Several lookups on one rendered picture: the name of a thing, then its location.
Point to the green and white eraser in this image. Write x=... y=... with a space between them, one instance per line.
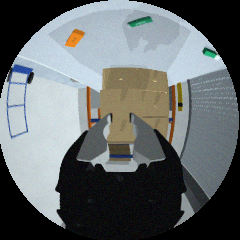
x=211 y=53

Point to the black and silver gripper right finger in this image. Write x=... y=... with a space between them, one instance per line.
x=152 y=148

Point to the tan wooden drawer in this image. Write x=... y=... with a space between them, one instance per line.
x=148 y=81
x=119 y=127
x=159 y=124
x=120 y=78
x=110 y=102
x=154 y=105

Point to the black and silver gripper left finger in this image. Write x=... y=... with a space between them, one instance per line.
x=89 y=149

